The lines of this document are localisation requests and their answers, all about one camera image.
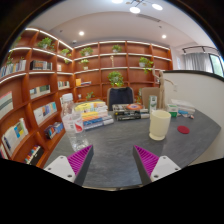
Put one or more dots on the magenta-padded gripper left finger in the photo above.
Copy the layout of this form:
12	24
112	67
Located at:
63	166

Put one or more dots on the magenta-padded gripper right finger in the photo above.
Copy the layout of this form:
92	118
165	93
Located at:
161	166

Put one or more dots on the clear plastic water bottle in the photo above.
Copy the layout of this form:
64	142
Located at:
75	130

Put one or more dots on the cream plastic cup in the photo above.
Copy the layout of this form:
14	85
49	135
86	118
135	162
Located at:
159	125

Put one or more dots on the flat round red coaster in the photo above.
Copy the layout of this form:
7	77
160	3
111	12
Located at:
183	129

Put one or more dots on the small green white box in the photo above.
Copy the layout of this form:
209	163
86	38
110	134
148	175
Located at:
172	110

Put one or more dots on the stack of colourful books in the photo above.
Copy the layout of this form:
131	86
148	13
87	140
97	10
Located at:
93	115

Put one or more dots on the stack of white boxes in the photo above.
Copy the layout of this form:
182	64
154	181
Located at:
185	107

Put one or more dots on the tall green white carton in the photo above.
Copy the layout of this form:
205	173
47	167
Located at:
152	103

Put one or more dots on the tan chair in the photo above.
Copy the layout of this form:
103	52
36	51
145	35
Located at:
146	95

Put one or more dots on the chair with dark jacket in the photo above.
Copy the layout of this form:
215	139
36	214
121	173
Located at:
120	96

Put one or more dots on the grey curtain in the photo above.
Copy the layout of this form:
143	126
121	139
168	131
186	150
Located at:
198	62

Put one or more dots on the wooden shelf unit with books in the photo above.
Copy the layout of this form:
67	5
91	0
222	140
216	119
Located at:
110	63

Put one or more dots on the black curtain track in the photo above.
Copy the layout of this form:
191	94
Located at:
200	47

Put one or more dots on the recessed ceiling spotlight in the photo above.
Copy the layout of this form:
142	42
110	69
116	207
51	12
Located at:
81	33
163	36

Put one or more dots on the ceiling air vent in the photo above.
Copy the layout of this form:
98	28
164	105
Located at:
148	17

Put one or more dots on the ceiling lamp with round lights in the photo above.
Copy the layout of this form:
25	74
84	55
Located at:
135	9

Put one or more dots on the white wall socket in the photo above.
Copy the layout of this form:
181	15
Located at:
175	88

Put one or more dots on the window with black frame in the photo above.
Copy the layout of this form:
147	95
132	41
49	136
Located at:
217	65

